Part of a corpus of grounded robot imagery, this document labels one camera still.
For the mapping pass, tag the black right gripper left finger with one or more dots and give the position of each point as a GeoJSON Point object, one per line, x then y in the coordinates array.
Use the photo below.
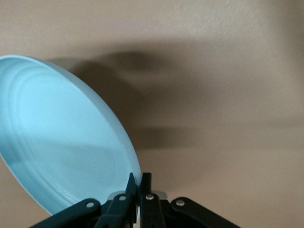
{"type": "Point", "coordinates": [118, 204]}

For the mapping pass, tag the blue plate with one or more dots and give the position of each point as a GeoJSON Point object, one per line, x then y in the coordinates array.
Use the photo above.
{"type": "Point", "coordinates": [59, 130]}

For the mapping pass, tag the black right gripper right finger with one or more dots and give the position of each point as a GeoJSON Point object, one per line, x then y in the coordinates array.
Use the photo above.
{"type": "Point", "coordinates": [152, 206]}

